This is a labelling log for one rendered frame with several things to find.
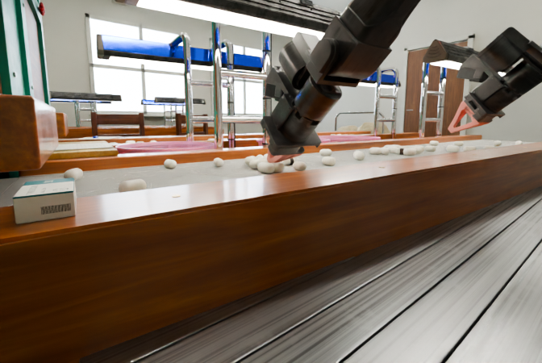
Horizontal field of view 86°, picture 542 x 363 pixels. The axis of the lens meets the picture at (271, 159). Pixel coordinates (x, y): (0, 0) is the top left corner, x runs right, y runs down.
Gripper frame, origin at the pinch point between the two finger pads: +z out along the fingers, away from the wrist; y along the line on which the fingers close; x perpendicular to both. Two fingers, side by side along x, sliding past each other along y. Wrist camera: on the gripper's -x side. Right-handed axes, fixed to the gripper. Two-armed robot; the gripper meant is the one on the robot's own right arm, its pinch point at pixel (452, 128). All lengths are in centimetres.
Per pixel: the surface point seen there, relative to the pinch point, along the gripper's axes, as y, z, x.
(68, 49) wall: 79, 322, -414
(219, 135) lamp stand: 48, 28, -21
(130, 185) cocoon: 73, 8, 2
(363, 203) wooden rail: 50, -5, 15
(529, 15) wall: -431, -5, -180
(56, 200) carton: 80, -5, 9
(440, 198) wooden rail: 30.7, -3.2, 16.4
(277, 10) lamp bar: 42, -3, -29
